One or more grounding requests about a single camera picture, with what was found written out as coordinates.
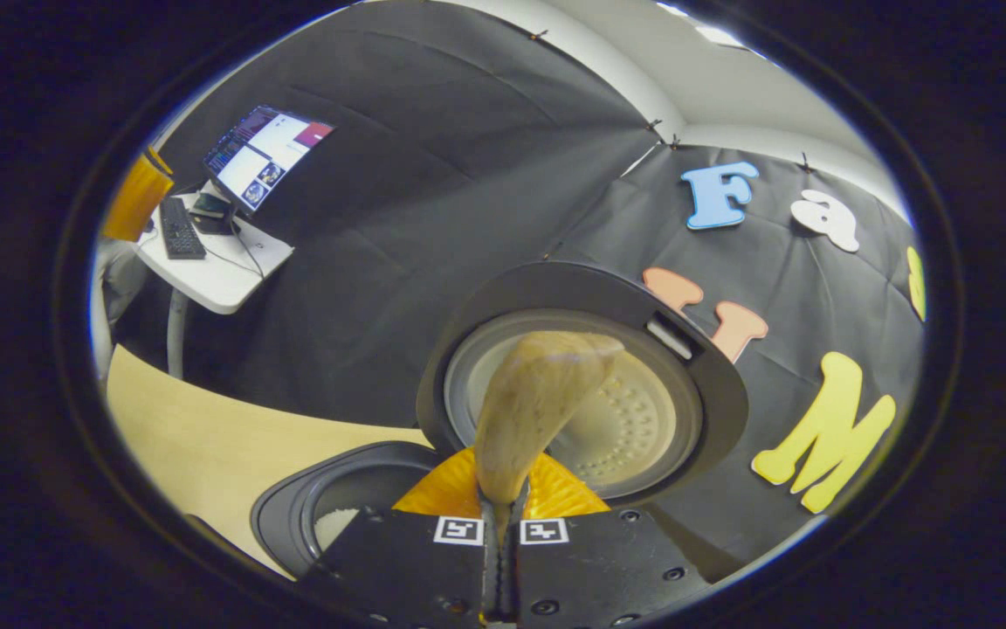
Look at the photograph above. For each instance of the small white rice heap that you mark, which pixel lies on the small white rice heap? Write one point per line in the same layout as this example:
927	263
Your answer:
333	527

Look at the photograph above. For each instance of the wooden spoon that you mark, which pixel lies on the wooden spoon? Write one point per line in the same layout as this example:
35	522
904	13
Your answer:
529	402

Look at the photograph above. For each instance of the black steel rice cooker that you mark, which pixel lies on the black steel rice cooker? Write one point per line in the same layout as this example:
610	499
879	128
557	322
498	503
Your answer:
704	411

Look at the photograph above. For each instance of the computer monitor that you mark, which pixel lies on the computer monitor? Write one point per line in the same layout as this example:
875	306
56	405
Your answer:
263	157

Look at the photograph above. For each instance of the ceiling light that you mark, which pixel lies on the ceiling light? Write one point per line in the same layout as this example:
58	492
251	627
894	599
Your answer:
717	35

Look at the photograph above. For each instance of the black keyboard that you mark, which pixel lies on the black keyboard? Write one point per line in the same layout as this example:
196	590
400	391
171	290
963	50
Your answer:
180	231

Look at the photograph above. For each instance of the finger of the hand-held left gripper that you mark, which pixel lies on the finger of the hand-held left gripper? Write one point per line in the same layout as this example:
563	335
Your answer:
132	201

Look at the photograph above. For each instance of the white side desk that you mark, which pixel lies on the white side desk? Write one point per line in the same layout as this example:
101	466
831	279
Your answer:
223	275

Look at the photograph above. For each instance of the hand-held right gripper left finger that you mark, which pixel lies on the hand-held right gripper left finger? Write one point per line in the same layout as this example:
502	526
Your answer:
407	568

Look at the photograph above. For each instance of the black backdrop cloth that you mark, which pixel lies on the black backdrop cloth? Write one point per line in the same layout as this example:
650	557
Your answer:
424	175

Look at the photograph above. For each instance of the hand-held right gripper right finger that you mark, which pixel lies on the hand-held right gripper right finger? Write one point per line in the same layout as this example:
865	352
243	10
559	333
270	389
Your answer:
608	568

